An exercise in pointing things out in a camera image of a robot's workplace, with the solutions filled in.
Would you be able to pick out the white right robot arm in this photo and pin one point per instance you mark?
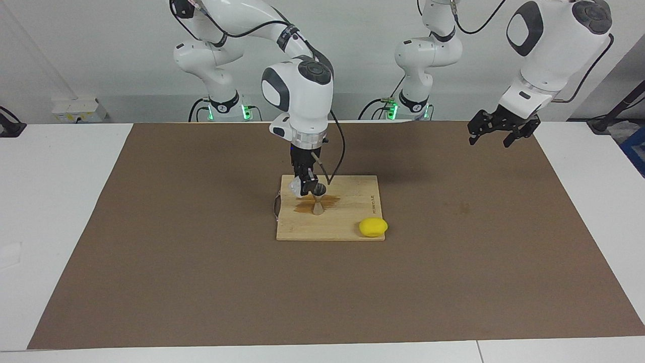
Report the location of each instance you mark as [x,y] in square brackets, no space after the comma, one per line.
[302,96]

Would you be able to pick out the white paper label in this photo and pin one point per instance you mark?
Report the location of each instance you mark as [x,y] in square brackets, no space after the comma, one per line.
[10,254]

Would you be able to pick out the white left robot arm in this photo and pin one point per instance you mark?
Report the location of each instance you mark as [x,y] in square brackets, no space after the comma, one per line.
[554,45]

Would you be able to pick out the black stand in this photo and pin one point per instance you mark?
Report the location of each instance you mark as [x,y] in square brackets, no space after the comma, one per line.
[599,126]

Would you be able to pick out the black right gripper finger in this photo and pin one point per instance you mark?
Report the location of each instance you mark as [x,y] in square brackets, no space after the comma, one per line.
[313,184]
[305,187]

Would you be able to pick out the metal double jigger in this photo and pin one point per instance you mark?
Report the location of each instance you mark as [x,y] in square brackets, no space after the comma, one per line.
[318,207]

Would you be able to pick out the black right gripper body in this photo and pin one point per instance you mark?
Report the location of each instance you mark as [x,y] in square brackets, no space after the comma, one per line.
[305,161]

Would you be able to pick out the yellow lemon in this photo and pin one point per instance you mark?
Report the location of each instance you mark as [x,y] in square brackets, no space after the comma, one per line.
[373,227]

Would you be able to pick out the small clear glass cup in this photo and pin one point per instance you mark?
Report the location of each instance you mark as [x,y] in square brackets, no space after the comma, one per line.
[294,188]

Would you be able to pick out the wooden cutting board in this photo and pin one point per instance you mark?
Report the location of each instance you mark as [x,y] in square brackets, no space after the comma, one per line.
[347,201]

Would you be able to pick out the white wall socket box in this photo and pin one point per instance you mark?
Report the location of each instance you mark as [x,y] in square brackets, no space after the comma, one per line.
[75,108]

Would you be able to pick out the brown table mat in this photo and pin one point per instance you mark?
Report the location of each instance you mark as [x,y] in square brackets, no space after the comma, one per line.
[201,282]

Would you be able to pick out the blue crate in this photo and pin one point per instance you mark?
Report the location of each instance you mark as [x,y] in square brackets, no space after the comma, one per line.
[636,151]

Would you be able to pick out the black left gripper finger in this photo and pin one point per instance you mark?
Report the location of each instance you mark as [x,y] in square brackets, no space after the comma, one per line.
[511,139]
[473,138]

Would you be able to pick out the black clamp mount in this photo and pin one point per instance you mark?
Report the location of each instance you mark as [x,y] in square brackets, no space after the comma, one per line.
[10,128]

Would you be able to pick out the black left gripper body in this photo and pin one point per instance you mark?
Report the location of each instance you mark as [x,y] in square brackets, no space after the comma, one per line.
[509,121]

